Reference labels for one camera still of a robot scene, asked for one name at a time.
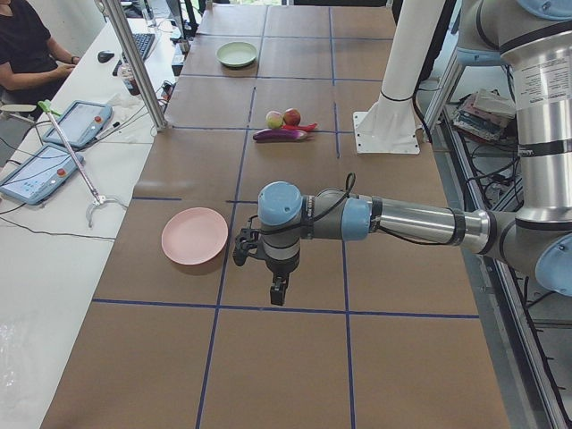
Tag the reacher grabber stick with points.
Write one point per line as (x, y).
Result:
(99, 200)

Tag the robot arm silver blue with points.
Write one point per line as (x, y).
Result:
(534, 39)

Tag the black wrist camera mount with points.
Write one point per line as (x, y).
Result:
(246, 245)

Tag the purple eggplant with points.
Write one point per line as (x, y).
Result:
(279, 135)

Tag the pink plate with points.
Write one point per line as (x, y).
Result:
(194, 236)

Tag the far blue teach pendant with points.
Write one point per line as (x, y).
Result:
(82, 121)

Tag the green plate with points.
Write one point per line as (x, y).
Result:
(236, 54)

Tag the person in black shirt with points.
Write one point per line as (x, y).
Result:
(34, 65)

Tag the stack of books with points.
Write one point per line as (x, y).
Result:
(484, 114)

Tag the red chili pepper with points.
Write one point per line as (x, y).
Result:
(305, 128)

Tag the blue teach pendant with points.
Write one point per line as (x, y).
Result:
(82, 121)
(40, 176)

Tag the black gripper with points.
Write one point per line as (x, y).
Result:
(280, 267)

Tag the iced drink plastic cup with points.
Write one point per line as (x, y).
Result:
(128, 78)

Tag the near blue teach pendant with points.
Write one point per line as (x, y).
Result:
(40, 176)

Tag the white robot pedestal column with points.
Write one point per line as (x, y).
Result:
(389, 125)

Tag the red yellow apple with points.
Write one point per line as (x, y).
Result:
(291, 117)

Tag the black computer mouse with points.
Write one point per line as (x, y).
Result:
(105, 56)

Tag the black keyboard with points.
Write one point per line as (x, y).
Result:
(144, 43)

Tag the aluminium frame post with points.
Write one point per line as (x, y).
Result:
(113, 10)

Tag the pink green peach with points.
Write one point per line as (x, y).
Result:
(274, 120)

